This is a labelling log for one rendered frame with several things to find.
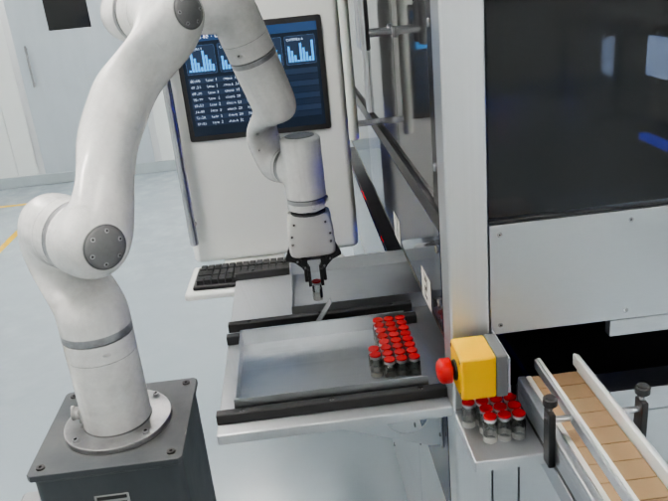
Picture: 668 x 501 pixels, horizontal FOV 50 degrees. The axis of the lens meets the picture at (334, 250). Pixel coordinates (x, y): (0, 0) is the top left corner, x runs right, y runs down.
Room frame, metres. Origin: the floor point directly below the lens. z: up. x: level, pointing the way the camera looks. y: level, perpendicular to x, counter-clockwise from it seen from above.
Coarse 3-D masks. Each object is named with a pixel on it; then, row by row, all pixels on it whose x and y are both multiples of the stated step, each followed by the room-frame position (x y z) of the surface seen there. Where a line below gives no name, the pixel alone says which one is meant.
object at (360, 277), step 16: (352, 256) 1.67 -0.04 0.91; (368, 256) 1.67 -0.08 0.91; (384, 256) 1.67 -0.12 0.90; (400, 256) 1.67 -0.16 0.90; (336, 272) 1.65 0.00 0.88; (352, 272) 1.64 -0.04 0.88; (368, 272) 1.63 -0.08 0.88; (384, 272) 1.62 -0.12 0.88; (400, 272) 1.61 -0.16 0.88; (304, 288) 1.57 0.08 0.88; (336, 288) 1.55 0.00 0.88; (352, 288) 1.54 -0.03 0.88; (368, 288) 1.53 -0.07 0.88; (384, 288) 1.52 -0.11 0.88; (400, 288) 1.51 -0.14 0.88; (416, 288) 1.50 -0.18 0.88; (304, 304) 1.48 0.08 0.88; (320, 304) 1.41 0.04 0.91; (336, 304) 1.41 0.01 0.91; (352, 304) 1.41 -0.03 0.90; (368, 304) 1.41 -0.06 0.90; (416, 304) 1.42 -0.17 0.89
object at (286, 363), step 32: (320, 320) 1.33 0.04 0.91; (352, 320) 1.33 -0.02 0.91; (256, 352) 1.28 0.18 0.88; (288, 352) 1.27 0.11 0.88; (320, 352) 1.25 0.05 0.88; (352, 352) 1.24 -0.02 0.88; (256, 384) 1.16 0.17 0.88; (288, 384) 1.15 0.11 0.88; (320, 384) 1.13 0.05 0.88; (352, 384) 1.07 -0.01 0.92; (384, 384) 1.07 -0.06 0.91; (416, 384) 1.07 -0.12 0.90
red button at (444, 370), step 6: (438, 360) 0.96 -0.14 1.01; (444, 360) 0.95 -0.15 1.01; (438, 366) 0.95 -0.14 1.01; (444, 366) 0.94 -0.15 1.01; (450, 366) 0.94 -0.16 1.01; (438, 372) 0.94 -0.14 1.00; (444, 372) 0.94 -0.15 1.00; (450, 372) 0.94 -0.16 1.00; (438, 378) 0.94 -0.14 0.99; (444, 378) 0.93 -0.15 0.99; (450, 378) 0.94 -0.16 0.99
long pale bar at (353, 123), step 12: (348, 12) 1.79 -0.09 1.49; (348, 24) 1.78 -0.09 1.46; (348, 36) 1.78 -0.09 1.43; (348, 48) 1.78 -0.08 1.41; (348, 60) 1.78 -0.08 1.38; (348, 72) 1.78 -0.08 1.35; (348, 84) 1.78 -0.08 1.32; (348, 96) 1.78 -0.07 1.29; (348, 108) 1.78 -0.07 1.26; (348, 120) 1.79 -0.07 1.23; (360, 120) 1.79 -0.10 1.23; (372, 120) 1.79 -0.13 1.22
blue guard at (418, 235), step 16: (368, 128) 2.01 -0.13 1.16; (368, 144) 2.04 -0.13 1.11; (368, 160) 2.08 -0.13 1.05; (384, 160) 1.70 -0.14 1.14; (384, 176) 1.73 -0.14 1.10; (400, 176) 1.46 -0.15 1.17; (384, 192) 1.75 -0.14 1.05; (400, 192) 1.47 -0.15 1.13; (400, 208) 1.49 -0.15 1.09; (416, 208) 1.28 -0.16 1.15; (400, 224) 1.50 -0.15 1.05; (416, 224) 1.29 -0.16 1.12; (432, 224) 1.12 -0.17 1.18; (416, 240) 1.30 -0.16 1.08; (432, 240) 1.13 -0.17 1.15; (416, 256) 1.31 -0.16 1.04; (432, 256) 1.13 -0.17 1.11; (416, 272) 1.32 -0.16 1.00; (432, 272) 1.14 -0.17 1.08; (432, 288) 1.15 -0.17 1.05; (432, 304) 1.16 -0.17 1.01
